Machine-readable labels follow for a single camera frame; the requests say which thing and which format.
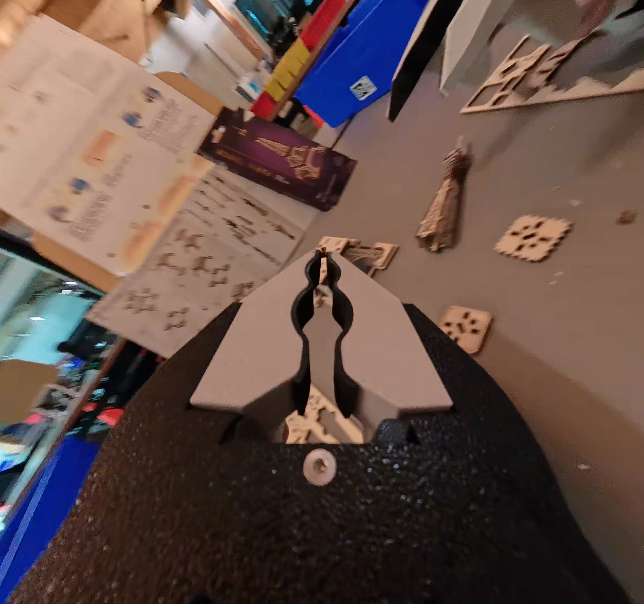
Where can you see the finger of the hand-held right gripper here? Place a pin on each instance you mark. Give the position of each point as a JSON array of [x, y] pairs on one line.
[[488, 5], [427, 25]]

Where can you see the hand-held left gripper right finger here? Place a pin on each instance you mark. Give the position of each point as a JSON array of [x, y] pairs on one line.
[[392, 362]]

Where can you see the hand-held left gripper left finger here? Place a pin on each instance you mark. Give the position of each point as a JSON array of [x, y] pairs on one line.
[[251, 357]]

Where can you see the wooden tower spire model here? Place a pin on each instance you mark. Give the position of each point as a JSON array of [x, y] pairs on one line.
[[442, 211]]

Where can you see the small square wooden plate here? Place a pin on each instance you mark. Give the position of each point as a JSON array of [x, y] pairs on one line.
[[453, 337], [553, 231]]

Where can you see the blue bin with tag label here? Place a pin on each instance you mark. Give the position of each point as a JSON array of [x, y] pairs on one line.
[[352, 60]]

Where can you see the tiny wooden offcut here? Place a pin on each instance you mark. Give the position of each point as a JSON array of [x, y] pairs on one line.
[[627, 217]]

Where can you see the purple puzzle box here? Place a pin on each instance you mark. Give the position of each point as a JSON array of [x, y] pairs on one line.
[[236, 161]]

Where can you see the blue plastic crate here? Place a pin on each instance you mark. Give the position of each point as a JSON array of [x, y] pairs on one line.
[[30, 513]]

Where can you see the colour printed instruction sheet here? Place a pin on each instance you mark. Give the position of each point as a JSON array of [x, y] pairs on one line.
[[75, 136]]

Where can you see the cardboard box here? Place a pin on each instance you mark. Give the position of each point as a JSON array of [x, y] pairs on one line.
[[100, 10]]

